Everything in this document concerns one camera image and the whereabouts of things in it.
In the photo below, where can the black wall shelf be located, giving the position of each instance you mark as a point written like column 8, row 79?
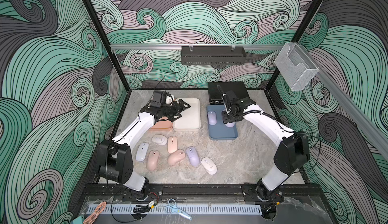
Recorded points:
column 213, row 56

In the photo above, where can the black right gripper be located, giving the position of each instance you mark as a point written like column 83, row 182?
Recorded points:
column 225, row 120

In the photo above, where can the pink mouse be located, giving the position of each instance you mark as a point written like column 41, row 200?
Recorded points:
column 176, row 157
column 152, row 161

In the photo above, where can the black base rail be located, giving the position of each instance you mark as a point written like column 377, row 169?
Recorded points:
column 246, row 192

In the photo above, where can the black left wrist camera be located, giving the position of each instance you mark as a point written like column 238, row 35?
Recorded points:
column 161, row 98

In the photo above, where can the cream storage tray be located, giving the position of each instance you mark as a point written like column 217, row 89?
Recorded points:
column 191, row 117

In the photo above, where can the white mouse with logo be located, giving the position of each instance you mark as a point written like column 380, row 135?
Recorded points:
column 209, row 165

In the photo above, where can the pale blue white flat mouse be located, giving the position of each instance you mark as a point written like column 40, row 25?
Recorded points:
column 142, row 152

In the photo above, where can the blue storage tray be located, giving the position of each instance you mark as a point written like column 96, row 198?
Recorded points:
column 220, row 131

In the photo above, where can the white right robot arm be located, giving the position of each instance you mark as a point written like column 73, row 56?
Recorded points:
column 292, row 146

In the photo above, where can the peach flat mouse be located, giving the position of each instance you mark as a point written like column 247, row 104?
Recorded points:
column 172, row 144

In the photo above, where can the aluminium wall rail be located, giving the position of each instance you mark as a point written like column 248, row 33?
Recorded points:
column 155, row 46

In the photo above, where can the pink storage tray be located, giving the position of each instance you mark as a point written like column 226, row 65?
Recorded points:
column 163, row 124

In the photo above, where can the clear plastic wall holder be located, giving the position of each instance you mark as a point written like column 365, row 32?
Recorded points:
column 296, row 66

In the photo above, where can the black ribbed briefcase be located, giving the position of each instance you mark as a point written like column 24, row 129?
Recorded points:
column 215, row 95

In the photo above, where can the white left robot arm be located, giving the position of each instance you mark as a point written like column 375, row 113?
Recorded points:
column 114, row 159

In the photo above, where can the white slotted cable duct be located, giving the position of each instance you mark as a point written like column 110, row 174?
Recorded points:
column 196, row 209

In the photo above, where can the blue handled scissors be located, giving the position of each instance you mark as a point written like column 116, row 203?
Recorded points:
column 171, row 208

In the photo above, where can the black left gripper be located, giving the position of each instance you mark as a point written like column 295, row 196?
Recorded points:
column 176, row 110

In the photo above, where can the purple mouse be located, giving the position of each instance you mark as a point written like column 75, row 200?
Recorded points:
column 212, row 118
column 230, row 125
column 193, row 156

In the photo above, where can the white mouse upper left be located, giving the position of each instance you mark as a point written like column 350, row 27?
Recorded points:
column 159, row 139

